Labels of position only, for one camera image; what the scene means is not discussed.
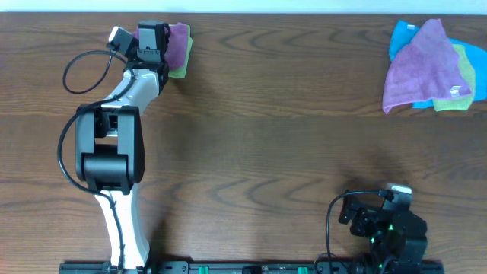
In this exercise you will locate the folded green cloth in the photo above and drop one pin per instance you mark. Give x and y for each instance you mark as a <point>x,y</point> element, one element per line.
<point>179,49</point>

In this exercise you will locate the blue cloth in pile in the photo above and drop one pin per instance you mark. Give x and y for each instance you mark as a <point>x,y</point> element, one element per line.
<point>403,34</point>

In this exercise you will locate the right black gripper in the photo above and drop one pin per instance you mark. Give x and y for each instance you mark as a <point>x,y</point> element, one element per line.
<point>365,214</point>

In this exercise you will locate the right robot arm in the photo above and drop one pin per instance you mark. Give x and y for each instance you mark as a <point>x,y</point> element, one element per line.
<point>396,236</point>

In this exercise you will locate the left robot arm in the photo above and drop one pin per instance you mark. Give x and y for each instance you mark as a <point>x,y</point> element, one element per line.
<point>110,159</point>

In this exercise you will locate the green cloth in pile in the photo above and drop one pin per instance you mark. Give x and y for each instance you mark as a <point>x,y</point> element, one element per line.
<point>461,96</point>

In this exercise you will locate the purple cloth in pile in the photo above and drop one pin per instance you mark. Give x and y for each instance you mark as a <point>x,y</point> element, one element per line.
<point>424,69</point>

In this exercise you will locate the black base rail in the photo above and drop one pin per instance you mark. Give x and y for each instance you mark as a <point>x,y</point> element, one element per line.
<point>184,267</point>

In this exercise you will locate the purple microfiber cloth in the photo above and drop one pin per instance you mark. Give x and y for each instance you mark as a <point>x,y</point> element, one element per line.
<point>153,66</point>

